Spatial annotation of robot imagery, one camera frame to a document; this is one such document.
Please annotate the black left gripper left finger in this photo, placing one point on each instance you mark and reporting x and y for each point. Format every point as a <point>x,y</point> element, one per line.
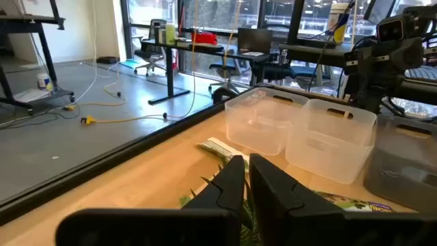
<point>211,205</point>

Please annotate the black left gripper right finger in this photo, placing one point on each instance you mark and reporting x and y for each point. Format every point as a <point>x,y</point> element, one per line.
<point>280,205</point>

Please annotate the silver printed granola bar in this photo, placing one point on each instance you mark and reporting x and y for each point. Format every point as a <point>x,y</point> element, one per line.
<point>218,147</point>

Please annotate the purple granola bar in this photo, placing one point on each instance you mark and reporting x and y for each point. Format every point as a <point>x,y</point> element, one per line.
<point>362,205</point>

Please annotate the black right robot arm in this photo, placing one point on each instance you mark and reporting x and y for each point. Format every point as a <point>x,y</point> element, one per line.
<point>420,89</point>

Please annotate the green succulent in pot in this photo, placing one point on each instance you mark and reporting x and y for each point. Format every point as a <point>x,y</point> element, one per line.
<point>247,232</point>

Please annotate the clear plastic bin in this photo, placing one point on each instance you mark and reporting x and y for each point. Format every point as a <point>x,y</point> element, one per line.
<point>327,160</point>
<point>252,136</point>

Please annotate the white yellow blue container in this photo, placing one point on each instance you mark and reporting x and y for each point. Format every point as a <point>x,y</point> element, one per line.
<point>338,20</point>

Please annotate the blue office chair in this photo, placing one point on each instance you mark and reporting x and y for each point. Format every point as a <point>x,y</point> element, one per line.
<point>300,72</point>

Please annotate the grey plastic bin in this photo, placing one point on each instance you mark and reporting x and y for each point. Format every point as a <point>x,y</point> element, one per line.
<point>403,171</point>

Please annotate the black monitor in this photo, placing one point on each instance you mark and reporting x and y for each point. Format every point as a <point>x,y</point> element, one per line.
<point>254,40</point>

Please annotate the black standing desk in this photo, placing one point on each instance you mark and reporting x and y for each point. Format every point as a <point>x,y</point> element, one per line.
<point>169,75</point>

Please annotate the black office chair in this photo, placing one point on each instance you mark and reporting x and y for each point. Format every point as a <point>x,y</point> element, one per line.
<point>223,68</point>

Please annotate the yellow plug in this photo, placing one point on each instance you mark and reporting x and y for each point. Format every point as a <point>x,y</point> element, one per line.
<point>88,120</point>
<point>70,107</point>

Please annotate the teal flat item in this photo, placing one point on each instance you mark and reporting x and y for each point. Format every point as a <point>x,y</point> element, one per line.
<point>129,64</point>

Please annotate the grey office chair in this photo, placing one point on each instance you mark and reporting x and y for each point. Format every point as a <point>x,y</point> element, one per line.
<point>145,54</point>

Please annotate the red box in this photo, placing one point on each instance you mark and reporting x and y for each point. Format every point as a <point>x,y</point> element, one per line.
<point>204,38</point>

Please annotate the green bottle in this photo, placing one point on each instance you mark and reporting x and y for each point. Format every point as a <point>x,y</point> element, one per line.
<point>170,34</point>

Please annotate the white tub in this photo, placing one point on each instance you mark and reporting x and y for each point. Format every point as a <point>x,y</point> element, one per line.
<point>43,82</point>

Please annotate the white papers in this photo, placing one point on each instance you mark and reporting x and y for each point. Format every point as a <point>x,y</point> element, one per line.
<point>30,95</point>

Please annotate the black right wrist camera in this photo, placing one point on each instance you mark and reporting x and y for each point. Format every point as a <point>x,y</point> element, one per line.
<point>391,30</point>

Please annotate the black frame peg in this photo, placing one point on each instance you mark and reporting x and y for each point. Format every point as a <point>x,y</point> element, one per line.
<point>222,95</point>

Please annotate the black aluminium table frame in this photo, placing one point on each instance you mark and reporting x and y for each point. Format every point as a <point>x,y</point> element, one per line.
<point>102,160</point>

